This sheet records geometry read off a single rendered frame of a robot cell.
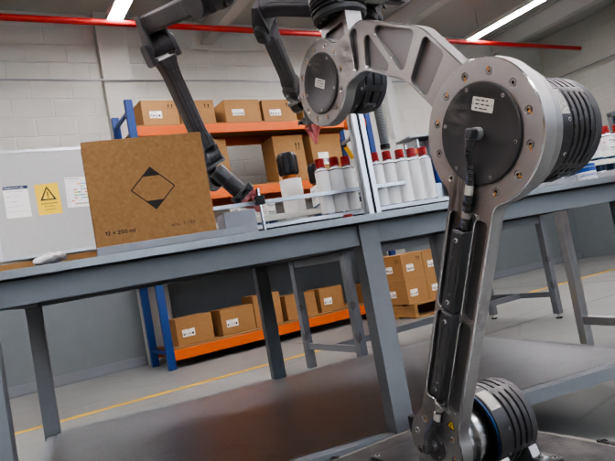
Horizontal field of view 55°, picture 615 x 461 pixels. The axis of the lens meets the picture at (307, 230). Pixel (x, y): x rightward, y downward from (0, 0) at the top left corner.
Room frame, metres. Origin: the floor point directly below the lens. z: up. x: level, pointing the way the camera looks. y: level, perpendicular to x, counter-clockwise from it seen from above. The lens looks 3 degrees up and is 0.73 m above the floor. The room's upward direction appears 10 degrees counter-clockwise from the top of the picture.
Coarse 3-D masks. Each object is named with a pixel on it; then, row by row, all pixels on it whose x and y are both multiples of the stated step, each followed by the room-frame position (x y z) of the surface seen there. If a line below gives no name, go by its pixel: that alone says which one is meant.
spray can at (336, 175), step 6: (336, 156) 2.09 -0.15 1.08; (330, 162) 2.09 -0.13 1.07; (336, 162) 2.08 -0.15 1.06; (330, 168) 2.08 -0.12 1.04; (336, 168) 2.07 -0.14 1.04; (330, 174) 2.08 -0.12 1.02; (336, 174) 2.07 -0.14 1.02; (342, 174) 2.09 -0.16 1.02; (330, 180) 2.09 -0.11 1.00; (336, 180) 2.07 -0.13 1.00; (342, 180) 2.08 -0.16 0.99; (336, 186) 2.07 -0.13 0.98; (342, 186) 2.08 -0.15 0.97; (336, 198) 2.08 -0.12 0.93; (342, 198) 2.07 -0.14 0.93; (336, 204) 2.08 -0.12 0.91; (342, 204) 2.07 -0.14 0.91; (348, 204) 2.09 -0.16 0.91; (336, 210) 2.09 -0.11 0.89; (342, 210) 2.07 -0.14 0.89; (348, 210) 2.08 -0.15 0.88
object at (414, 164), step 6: (408, 150) 2.20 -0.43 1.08; (414, 150) 2.20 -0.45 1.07; (408, 156) 2.20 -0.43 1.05; (414, 156) 2.20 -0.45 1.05; (408, 162) 2.20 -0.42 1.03; (414, 162) 2.19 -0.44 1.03; (414, 168) 2.19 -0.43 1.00; (420, 168) 2.20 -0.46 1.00; (414, 174) 2.19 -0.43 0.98; (420, 174) 2.19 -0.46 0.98; (414, 180) 2.19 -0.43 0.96; (420, 180) 2.19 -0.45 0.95; (414, 186) 2.19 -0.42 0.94; (420, 186) 2.19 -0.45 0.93; (414, 192) 2.20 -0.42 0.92; (420, 192) 2.19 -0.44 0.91; (420, 198) 2.19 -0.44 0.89; (426, 198) 2.21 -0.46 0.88
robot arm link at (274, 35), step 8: (256, 32) 1.88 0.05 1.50; (264, 32) 1.88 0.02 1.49; (272, 32) 1.93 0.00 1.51; (264, 40) 1.91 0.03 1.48; (272, 40) 1.95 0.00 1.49; (280, 40) 1.99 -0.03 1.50; (272, 48) 2.00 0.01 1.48; (280, 48) 2.00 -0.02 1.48; (272, 56) 2.04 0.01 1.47; (280, 56) 2.03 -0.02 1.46; (280, 64) 2.07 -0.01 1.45; (288, 64) 2.09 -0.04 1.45; (280, 72) 2.12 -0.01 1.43; (288, 72) 2.12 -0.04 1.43; (280, 80) 2.17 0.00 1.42; (288, 80) 2.16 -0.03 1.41; (296, 80) 2.19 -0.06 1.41; (288, 88) 2.19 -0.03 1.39; (296, 88) 2.20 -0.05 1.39; (296, 96) 2.23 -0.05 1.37
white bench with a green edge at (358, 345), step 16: (512, 224) 4.18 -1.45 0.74; (528, 224) 4.27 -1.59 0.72; (544, 224) 4.34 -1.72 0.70; (416, 240) 3.72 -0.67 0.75; (544, 240) 4.32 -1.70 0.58; (320, 256) 3.64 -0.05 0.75; (336, 256) 3.49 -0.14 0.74; (352, 256) 3.46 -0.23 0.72; (544, 256) 4.34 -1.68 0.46; (352, 272) 3.44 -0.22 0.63; (352, 288) 3.43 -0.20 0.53; (304, 304) 3.96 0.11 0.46; (352, 304) 3.41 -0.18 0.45; (496, 304) 4.46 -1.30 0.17; (560, 304) 4.34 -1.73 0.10; (304, 320) 3.95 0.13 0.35; (352, 320) 3.43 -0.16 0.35; (432, 320) 4.12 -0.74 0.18; (304, 336) 3.95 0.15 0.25; (368, 336) 3.84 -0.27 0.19
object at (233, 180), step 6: (228, 180) 1.94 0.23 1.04; (234, 180) 1.94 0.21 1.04; (240, 180) 1.97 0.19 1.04; (222, 186) 1.96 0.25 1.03; (228, 186) 1.94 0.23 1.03; (234, 186) 1.94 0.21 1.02; (240, 186) 1.95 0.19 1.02; (246, 186) 1.93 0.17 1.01; (234, 192) 1.95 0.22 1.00; (240, 192) 1.92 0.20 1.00; (234, 198) 1.96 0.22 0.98
